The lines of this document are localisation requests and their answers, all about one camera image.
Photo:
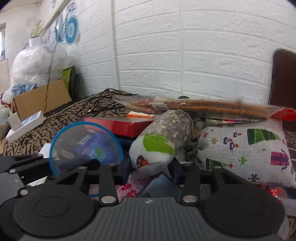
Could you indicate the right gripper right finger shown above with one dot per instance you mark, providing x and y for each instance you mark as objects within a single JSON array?
[{"x": 195, "y": 181}]

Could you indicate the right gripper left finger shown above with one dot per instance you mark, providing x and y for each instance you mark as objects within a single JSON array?
[{"x": 109, "y": 177}]

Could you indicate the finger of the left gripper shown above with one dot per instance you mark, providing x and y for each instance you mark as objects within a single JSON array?
[{"x": 46, "y": 178}]

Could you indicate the blue rimmed round mesh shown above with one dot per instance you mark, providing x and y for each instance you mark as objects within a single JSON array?
[{"x": 63, "y": 156}]

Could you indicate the green patch fabric pouch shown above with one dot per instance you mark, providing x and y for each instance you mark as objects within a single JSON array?
[{"x": 155, "y": 148}]

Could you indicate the christmas print fabric pouch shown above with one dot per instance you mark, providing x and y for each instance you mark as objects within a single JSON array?
[{"x": 255, "y": 151}]

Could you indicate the blue purple small box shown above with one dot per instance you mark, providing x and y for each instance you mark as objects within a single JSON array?
[{"x": 95, "y": 146}]

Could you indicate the white power strip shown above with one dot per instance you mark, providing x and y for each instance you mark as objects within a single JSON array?
[{"x": 26, "y": 126}]

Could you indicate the red flat box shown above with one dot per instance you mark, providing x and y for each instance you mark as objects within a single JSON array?
[{"x": 122, "y": 126}]

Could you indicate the orange white medicine box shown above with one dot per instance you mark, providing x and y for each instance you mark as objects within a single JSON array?
[{"x": 134, "y": 114}]

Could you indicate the cardboard box left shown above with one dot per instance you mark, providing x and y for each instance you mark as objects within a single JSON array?
[{"x": 44, "y": 98}]

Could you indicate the clear plastic bag bundle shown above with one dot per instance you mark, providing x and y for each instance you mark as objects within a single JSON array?
[{"x": 39, "y": 64}]

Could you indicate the white potted plant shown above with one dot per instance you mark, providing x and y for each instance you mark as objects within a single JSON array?
[{"x": 35, "y": 35}]

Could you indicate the dark brown wooden board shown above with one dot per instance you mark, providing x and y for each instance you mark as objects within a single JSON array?
[{"x": 282, "y": 93}]

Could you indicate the blue round wall fan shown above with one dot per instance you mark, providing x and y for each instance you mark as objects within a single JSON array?
[{"x": 71, "y": 30}]

